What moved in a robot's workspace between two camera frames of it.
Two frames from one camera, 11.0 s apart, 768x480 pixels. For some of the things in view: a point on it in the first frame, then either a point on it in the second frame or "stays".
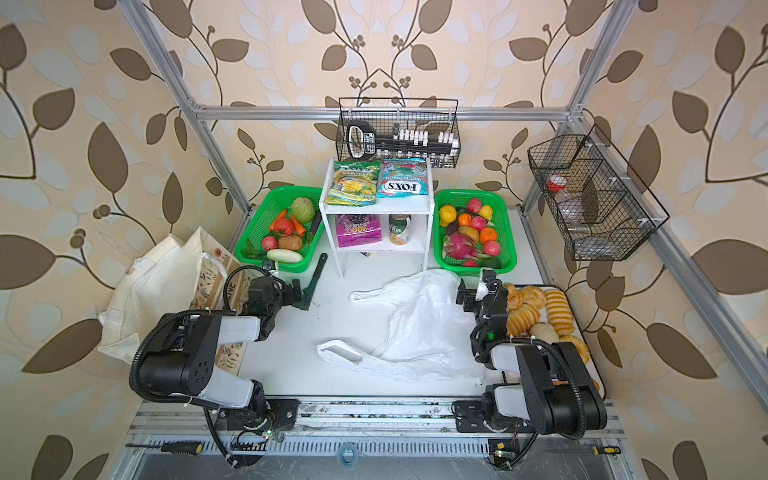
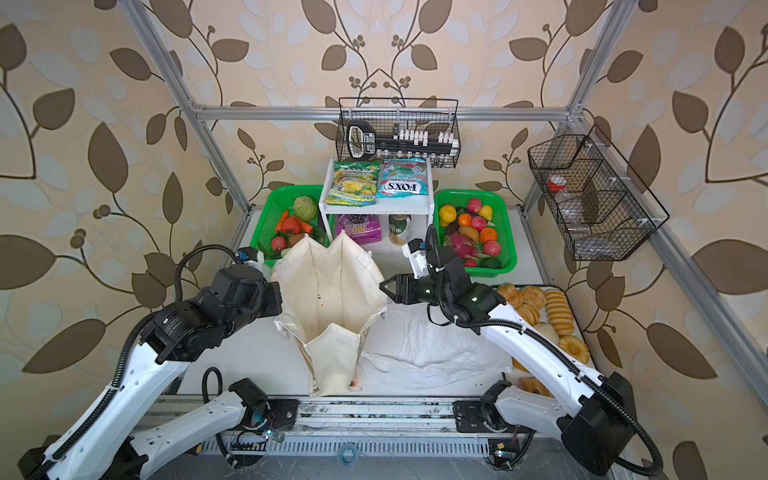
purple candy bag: x=358 y=229 stays
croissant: x=533 y=295 stays
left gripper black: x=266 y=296 → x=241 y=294
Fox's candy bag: x=403 y=177 stays
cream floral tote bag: x=198 y=277 → x=331 y=296
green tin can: x=399 y=228 stays
